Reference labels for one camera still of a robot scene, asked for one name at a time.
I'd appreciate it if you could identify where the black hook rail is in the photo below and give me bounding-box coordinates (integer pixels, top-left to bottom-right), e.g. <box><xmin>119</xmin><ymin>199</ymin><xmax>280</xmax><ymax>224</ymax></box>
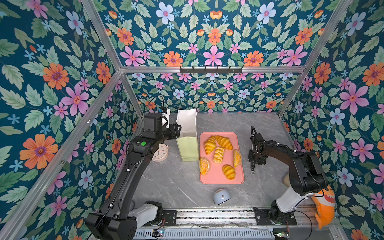
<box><xmin>179</xmin><ymin>66</ymin><xmax>243</xmax><ymax>75</ymax></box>

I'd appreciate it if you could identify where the metal base rail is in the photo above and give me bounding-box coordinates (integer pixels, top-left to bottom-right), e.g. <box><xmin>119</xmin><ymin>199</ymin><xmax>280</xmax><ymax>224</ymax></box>
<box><xmin>131</xmin><ymin>206</ymin><xmax>319</xmax><ymax>240</ymax></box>

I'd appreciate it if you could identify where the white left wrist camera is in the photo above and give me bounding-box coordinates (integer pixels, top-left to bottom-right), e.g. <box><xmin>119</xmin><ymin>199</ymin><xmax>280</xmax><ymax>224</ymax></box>
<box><xmin>158</xmin><ymin>107</ymin><xmax>171</xmax><ymax>128</ymax></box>

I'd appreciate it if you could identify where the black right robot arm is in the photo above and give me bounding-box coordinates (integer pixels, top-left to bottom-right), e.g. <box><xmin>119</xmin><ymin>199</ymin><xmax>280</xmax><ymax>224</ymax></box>
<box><xmin>248</xmin><ymin>127</ymin><xmax>328</xmax><ymax>226</ymax></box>

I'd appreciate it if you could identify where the striped yellow bread roll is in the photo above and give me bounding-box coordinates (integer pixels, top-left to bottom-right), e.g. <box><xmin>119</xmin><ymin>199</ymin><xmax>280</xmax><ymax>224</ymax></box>
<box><xmin>222</xmin><ymin>165</ymin><xmax>236</xmax><ymax>180</ymax></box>

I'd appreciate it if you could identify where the yellow twisted bread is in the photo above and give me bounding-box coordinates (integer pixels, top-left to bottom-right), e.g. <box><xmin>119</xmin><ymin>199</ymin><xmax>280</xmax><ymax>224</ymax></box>
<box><xmin>213</xmin><ymin>147</ymin><xmax>225</xmax><ymax>164</ymax></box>

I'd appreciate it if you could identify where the green painted paper bag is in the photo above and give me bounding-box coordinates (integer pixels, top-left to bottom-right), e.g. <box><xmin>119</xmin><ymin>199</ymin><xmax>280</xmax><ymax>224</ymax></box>
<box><xmin>176</xmin><ymin>109</ymin><xmax>200</xmax><ymax>162</ymax></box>

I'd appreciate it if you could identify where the large sesame bread loaf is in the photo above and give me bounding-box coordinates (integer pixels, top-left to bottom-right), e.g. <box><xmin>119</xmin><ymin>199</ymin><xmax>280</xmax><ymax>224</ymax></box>
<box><xmin>233</xmin><ymin>150</ymin><xmax>242</xmax><ymax>168</ymax></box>

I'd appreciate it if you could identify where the small sesame bread loaf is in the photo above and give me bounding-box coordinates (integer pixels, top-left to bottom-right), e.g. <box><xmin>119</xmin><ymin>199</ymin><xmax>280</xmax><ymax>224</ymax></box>
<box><xmin>199</xmin><ymin>157</ymin><xmax>211</xmax><ymax>176</ymax></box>

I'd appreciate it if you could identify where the yellow croissant left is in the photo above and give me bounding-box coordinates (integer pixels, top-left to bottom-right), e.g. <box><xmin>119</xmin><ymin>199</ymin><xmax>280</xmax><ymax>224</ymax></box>
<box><xmin>204</xmin><ymin>136</ymin><xmax>217</xmax><ymax>155</ymax></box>

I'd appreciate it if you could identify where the orange shark plush toy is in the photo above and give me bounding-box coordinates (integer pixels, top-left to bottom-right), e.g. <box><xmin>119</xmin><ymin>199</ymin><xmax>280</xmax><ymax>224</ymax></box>
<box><xmin>311</xmin><ymin>185</ymin><xmax>336</xmax><ymax>230</ymax></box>

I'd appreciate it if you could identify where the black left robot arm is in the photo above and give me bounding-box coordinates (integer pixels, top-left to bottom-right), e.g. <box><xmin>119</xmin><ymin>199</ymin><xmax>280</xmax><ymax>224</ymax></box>
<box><xmin>85</xmin><ymin>108</ymin><xmax>182</xmax><ymax>240</ymax></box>

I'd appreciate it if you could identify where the pink round alarm clock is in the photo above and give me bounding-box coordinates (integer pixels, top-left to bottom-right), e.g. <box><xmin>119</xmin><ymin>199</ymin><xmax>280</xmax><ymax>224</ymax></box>
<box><xmin>152</xmin><ymin>144</ymin><xmax>169</xmax><ymax>163</ymax></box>

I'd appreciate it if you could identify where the orange croissant right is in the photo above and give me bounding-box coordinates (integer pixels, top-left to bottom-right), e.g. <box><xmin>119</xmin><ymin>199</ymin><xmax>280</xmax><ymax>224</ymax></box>
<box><xmin>214</xmin><ymin>135</ymin><xmax>233</xmax><ymax>151</ymax></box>

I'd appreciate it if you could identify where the pink plastic tray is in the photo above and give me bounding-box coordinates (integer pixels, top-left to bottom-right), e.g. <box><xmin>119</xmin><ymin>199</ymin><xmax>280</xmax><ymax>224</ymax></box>
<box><xmin>200</xmin><ymin>132</ymin><xmax>245</xmax><ymax>185</ymax></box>

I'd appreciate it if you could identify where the tan sponge block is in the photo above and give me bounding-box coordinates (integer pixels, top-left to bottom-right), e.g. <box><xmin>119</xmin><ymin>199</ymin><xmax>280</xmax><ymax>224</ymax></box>
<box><xmin>283</xmin><ymin>174</ymin><xmax>291</xmax><ymax>187</ymax></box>

